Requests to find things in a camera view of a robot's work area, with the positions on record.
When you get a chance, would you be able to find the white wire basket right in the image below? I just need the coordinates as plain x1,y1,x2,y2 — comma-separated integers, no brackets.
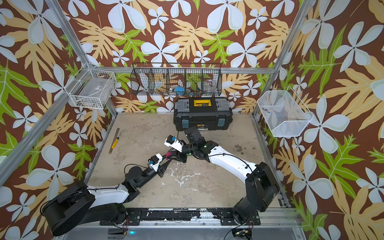
257,87,314,138

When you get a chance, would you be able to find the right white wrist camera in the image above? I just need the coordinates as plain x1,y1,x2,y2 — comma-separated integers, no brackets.
164,135,184,153

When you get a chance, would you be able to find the blue object in basket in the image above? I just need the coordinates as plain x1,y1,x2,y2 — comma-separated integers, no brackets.
174,87,186,96

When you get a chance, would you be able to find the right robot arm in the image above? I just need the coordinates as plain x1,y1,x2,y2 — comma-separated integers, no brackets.
164,127,280,224

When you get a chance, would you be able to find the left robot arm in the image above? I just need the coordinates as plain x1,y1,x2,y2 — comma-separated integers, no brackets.
41,158,170,237

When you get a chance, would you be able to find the magenta paint jar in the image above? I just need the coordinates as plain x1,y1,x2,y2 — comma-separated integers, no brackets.
166,152,173,160

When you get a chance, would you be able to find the white wire basket left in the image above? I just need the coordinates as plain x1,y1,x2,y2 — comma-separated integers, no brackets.
65,64,117,110

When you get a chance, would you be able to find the yellow handled metal file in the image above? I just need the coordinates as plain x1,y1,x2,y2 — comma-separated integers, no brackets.
109,128,120,154

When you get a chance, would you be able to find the black wire basket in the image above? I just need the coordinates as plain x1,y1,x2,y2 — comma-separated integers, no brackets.
130,63,223,97

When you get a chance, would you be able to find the white wire basket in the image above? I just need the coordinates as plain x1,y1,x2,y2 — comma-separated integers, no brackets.
257,87,314,138
65,64,117,110

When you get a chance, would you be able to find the black toolbox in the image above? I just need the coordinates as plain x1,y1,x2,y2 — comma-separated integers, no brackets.
174,97,233,132

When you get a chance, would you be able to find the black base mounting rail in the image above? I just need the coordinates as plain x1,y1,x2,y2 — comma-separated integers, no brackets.
116,208,243,226

